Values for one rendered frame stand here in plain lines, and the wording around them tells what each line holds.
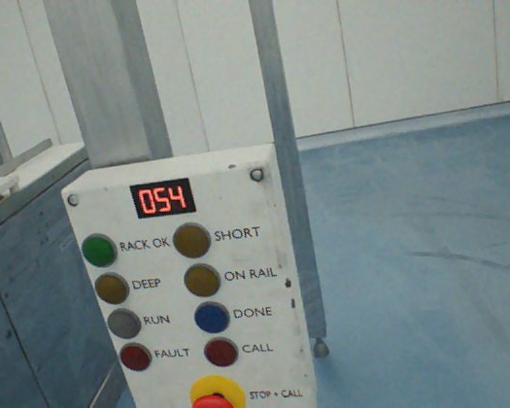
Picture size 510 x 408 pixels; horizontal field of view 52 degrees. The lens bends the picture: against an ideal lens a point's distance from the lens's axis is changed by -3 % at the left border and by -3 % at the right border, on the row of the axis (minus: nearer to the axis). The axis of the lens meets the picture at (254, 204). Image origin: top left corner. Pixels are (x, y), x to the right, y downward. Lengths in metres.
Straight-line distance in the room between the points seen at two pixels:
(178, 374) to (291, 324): 0.12
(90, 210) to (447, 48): 4.10
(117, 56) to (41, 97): 4.10
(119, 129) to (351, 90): 3.86
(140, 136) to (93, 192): 0.07
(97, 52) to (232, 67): 3.74
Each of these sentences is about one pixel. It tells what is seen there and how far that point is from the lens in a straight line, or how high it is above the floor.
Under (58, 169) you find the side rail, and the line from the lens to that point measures 1.66.
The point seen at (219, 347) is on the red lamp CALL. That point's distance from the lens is 0.46.
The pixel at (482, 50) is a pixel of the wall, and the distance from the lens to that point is 4.53.
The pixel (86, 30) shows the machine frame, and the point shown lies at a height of 1.22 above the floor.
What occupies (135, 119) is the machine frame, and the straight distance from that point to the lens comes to 0.47.
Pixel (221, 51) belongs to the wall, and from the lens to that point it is 4.18.
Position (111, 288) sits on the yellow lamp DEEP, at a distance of 0.46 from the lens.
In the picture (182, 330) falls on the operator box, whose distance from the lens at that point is 0.47.
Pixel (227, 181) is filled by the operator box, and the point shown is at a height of 1.09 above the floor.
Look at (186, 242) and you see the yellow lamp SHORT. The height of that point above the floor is 1.05.
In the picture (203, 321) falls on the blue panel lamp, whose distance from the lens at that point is 0.45.
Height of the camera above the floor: 1.21
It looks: 21 degrees down
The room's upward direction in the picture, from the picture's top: 11 degrees counter-clockwise
